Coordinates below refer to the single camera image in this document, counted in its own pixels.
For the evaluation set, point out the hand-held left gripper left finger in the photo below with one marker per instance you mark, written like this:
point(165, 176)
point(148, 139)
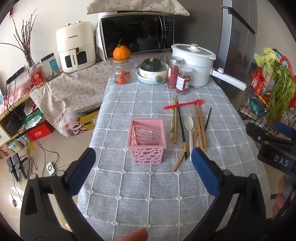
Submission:
point(86, 162)

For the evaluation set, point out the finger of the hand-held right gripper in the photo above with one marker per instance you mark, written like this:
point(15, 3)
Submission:
point(284, 129)
point(256, 133)

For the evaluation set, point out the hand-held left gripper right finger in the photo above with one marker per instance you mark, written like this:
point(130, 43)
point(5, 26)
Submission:
point(203, 169)

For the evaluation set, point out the white plastic spoon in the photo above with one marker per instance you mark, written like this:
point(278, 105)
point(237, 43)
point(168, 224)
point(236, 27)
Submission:
point(189, 124)

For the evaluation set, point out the pink plastic basket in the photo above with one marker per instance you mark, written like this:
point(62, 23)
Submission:
point(148, 139)

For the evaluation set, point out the red plastic spoon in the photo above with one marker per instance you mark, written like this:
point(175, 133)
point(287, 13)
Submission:
point(185, 104)

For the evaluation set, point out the person's right hand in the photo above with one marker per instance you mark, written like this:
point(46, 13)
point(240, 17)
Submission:
point(280, 197)

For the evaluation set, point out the person's left hand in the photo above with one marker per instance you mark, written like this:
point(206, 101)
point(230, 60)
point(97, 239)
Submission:
point(135, 235)

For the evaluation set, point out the white floor device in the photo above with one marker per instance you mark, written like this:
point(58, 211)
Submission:
point(50, 168)

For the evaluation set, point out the bunch of green coriander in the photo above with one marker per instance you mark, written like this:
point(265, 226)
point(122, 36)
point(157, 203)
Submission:
point(282, 92)

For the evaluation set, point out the yellow cardboard box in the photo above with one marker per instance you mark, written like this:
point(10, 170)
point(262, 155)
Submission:
point(89, 120)

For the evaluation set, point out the black chopstick with gold band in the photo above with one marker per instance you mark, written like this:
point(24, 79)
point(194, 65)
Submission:
point(181, 129)

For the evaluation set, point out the crumpled clear plastic bag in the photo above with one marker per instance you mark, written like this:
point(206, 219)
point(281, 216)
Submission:
point(68, 120)

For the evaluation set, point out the red snack packet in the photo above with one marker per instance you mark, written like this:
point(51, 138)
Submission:
point(257, 82)

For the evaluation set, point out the red cardboard box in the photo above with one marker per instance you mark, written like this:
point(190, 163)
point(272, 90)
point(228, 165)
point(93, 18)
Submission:
point(39, 133)

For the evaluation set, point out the red plastic bag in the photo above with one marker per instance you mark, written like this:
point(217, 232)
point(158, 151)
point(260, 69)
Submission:
point(288, 63)

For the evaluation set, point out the grey checked tablecloth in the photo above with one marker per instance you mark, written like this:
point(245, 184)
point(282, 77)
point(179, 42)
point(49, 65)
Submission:
point(143, 197)

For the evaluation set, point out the green plastic pack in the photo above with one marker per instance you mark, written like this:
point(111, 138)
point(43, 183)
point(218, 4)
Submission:
point(32, 117)

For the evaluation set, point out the black floor stands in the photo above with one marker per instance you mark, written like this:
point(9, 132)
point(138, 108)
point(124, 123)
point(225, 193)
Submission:
point(15, 164)

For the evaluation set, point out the napa cabbage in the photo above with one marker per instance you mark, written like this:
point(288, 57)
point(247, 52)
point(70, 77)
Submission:
point(266, 58)

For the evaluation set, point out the white electric cooking pot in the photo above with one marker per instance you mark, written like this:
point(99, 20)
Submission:
point(196, 67)

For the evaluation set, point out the short jar with red label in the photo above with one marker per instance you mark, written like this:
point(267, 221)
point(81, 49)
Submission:
point(183, 81)

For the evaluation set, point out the wooden shelf unit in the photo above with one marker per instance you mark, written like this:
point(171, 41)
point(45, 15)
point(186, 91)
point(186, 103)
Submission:
point(4, 115)

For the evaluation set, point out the tall jar of red berries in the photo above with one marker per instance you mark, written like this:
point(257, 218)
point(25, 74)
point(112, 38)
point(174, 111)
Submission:
point(173, 76)

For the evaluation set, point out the white ceramic plate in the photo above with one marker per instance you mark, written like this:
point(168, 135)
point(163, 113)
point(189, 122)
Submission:
point(143, 80)

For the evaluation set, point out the glass jar with wooden lid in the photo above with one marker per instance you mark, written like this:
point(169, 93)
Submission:
point(118, 67)

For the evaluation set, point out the grey refrigerator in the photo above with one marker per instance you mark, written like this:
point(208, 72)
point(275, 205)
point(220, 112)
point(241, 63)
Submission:
point(233, 34)

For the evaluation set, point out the clear container with black lid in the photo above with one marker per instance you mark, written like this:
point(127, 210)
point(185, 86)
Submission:
point(52, 64)

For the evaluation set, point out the white ceramic bowl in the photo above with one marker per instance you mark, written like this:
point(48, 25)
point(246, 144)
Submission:
point(148, 74)

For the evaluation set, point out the orange with stem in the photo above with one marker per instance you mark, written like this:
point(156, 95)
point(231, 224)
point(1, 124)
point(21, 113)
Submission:
point(121, 52)

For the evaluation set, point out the glass vase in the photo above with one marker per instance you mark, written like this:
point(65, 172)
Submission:
point(30, 61)

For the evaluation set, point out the green pumpkin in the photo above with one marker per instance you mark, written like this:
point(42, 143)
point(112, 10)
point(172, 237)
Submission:
point(151, 64)

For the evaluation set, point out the cream air fryer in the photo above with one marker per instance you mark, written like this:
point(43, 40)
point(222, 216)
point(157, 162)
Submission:
point(76, 39)

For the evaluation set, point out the black microwave oven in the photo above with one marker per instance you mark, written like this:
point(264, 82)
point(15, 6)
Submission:
point(136, 32)

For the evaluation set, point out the bare branches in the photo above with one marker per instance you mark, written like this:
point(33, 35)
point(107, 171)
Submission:
point(25, 37)

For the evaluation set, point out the floral cloth cover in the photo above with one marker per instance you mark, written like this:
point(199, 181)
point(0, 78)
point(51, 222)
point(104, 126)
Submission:
point(138, 5)

